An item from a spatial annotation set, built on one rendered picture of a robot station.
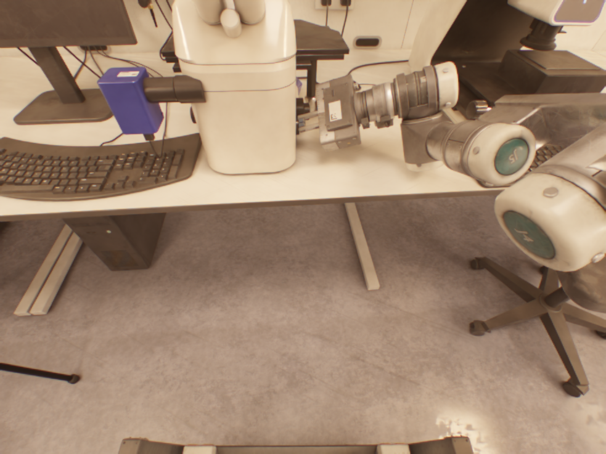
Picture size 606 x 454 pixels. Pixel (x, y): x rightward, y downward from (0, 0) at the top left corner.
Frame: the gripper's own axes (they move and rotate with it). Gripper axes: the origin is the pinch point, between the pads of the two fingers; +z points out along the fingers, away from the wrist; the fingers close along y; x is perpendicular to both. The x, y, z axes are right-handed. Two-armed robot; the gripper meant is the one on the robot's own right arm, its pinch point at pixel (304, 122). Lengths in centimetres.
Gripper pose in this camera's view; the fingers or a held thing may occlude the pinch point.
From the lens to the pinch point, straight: 66.2
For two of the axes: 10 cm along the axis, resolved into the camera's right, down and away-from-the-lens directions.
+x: -3.6, -1.1, -9.3
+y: -0.7, -9.9, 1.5
